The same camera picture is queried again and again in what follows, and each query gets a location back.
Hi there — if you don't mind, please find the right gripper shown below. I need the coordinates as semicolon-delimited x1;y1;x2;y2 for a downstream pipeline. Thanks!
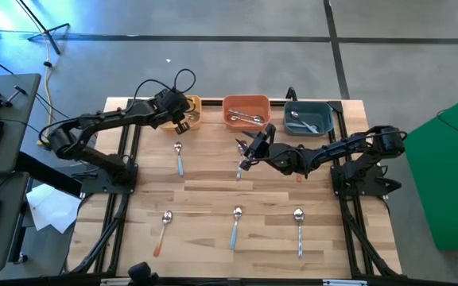
235;124;281;171

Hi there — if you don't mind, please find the yellow extension cable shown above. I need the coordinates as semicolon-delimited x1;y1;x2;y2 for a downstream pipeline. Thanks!
36;33;56;151

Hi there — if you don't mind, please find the grey desk with keyboard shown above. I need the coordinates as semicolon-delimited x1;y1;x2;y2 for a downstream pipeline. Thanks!
0;72;42;179

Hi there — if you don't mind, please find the blue plastic bin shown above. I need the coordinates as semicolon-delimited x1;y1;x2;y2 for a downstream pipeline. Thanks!
283;100;335;137

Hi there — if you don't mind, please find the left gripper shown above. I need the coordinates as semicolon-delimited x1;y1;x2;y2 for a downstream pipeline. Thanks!
155;89;193;135

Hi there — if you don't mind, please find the green floor mat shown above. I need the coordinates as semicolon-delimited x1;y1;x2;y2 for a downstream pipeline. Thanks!
403;87;458;251

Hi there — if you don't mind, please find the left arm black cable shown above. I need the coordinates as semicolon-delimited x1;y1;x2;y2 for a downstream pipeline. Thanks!
132;68;197;113

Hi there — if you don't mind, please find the white paper sheet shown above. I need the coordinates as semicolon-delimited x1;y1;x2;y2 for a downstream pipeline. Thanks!
25;183;83;234

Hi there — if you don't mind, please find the grey desk with mouse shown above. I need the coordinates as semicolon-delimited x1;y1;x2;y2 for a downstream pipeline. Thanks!
0;172;31;274

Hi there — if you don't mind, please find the silver bracket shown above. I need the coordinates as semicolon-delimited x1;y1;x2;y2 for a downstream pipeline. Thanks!
322;279;368;286
99;277;133;286

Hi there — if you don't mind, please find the black rounded object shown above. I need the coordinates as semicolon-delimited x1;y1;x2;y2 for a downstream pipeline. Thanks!
127;261;161;286

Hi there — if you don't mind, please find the orange plastic bin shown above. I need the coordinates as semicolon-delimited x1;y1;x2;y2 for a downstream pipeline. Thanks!
222;94;273;132

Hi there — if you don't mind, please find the black aluminium rig frame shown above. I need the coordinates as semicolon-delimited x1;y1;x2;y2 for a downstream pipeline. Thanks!
68;96;403;279

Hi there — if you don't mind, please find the black desk support bar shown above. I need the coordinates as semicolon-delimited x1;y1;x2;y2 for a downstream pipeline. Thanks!
14;152;85;199

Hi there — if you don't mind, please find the black tripod stand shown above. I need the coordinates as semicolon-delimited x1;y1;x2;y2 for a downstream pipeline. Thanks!
14;0;72;56

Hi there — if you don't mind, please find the black floor cable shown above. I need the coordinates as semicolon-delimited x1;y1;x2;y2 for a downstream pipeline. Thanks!
33;93;73;120

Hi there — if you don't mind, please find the yellow plastic bin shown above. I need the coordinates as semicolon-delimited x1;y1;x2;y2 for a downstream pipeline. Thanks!
159;95;203;132

